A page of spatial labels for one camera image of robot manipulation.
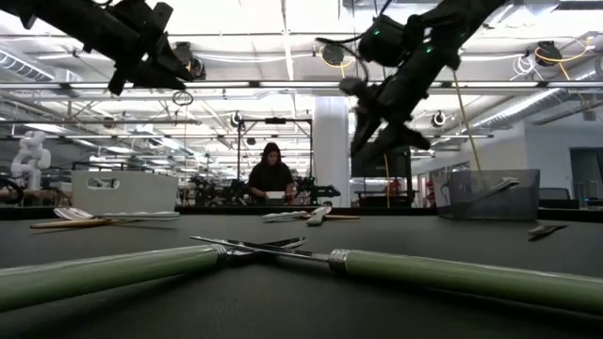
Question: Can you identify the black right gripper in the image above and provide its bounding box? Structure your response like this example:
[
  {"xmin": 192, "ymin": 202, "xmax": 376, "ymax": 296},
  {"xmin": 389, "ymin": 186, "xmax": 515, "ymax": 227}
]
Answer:
[{"xmin": 338, "ymin": 73, "xmax": 432, "ymax": 165}]

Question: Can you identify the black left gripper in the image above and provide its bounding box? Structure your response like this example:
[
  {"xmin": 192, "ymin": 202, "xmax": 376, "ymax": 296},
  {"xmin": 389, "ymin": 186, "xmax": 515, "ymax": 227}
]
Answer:
[{"xmin": 107, "ymin": 34, "xmax": 196, "ymax": 97}]

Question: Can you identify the pale handled silver cutlery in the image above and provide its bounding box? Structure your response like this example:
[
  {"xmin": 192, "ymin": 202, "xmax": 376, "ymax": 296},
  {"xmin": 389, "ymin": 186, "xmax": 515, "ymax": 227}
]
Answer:
[{"xmin": 261, "ymin": 210, "xmax": 311, "ymax": 224}]

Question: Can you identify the green handled knife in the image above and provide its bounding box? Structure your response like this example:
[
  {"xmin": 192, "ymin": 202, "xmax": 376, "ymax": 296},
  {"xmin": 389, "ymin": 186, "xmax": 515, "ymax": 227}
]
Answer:
[{"xmin": 189, "ymin": 234, "xmax": 603, "ymax": 315}]

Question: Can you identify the patterned handle silver spoon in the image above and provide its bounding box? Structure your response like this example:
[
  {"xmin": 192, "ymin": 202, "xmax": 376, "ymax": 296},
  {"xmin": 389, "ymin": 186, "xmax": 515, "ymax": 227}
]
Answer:
[{"xmin": 53, "ymin": 206, "xmax": 181, "ymax": 222}]

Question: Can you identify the black handled cutlery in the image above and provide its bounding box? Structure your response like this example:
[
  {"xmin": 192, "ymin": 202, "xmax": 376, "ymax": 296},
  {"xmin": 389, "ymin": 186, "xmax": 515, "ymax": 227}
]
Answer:
[{"xmin": 527, "ymin": 223, "xmax": 570, "ymax": 238}]

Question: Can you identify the green handled spoon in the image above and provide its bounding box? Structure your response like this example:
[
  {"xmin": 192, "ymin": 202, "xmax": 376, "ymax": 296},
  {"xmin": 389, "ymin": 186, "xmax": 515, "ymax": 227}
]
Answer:
[{"xmin": 0, "ymin": 235, "xmax": 310, "ymax": 313}]

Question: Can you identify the white column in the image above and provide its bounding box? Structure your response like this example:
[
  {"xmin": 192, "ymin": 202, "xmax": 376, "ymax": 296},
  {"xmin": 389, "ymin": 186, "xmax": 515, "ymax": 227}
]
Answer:
[{"xmin": 312, "ymin": 96, "xmax": 351, "ymax": 208}]

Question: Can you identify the person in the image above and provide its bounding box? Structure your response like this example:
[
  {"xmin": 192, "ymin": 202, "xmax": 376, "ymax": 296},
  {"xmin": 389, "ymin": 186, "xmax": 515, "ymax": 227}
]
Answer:
[{"xmin": 247, "ymin": 141, "xmax": 299, "ymax": 206}]

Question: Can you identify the white plastic bin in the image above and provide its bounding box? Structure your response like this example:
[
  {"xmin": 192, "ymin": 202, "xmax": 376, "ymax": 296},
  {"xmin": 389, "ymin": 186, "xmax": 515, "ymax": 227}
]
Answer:
[{"xmin": 71, "ymin": 169, "xmax": 180, "ymax": 216}]

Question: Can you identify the grey cutlery piece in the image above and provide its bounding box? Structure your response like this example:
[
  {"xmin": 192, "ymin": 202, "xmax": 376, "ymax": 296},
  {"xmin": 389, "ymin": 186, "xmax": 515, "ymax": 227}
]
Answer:
[{"xmin": 479, "ymin": 176, "xmax": 521, "ymax": 200}]

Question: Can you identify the white humanoid robot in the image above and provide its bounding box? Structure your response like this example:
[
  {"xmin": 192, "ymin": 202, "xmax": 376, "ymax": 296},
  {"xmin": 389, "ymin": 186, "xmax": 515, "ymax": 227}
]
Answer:
[{"xmin": 9, "ymin": 130, "xmax": 53, "ymax": 192}]

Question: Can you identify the wooden knife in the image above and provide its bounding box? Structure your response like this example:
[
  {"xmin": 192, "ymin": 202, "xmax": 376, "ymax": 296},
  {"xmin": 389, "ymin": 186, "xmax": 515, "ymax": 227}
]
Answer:
[{"xmin": 29, "ymin": 218, "xmax": 124, "ymax": 231}]

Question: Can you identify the hanging black cable loop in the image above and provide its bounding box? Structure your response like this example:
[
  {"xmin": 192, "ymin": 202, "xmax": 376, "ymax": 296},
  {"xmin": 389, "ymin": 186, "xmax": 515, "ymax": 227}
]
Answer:
[{"xmin": 171, "ymin": 89, "xmax": 195, "ymax": 107}]

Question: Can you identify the short yellow cable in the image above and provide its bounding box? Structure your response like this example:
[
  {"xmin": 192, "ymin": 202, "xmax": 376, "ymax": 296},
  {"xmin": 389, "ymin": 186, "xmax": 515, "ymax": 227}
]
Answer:
[{"xmin": 383, "ymin": 153, "xmax": 393, "ymax": 209}]

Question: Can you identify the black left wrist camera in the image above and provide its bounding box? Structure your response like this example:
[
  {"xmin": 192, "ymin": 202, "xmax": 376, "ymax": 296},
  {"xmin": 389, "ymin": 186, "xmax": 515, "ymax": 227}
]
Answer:
[{"xmin": 112, "ymin": 0, "xmax": 174, "ymax": 41}]

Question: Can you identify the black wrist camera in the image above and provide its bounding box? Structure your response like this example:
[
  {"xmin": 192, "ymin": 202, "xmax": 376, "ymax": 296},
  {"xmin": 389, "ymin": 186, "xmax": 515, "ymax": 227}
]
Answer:
[
  {"xmin": 112, "ymin": 0, "xmax": 174, "ymax": 41},
  {"xmin": 356, "ymin": 12, "xmax": 412, "ymax": 68}
]

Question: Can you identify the long yellow cable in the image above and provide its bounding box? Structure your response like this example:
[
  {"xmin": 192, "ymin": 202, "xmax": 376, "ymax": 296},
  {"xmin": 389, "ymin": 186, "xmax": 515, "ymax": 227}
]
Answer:
[{"xmin": 450, "ymin": 69, "xmax": 484, "ymax": 176}]

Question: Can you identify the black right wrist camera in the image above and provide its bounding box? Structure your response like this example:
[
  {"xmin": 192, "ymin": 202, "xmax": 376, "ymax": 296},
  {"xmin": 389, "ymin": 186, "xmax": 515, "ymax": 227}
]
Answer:
[{"xmin": 356, "ymin": 12, "xmax": 412, "ymax": 68}]

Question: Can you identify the black rig frame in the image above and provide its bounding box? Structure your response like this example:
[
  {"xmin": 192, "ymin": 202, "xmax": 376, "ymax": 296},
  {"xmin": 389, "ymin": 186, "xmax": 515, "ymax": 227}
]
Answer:
[{"xmin": 236, "ymin": 117, "xmax": 315, "ymax": 192}]

